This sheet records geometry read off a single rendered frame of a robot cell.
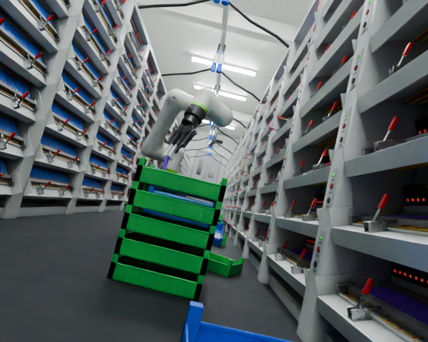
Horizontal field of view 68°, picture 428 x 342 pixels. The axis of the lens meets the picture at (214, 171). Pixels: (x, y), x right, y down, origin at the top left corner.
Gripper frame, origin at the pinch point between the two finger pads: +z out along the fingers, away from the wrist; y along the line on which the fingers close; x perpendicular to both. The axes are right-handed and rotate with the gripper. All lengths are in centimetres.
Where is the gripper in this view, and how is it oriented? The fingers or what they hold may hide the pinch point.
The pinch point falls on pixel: (171, 152)
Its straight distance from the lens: 142.5
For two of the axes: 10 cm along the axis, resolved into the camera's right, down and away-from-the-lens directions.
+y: 8.5, 1.6, -5.0
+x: 3.2, 6.0, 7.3
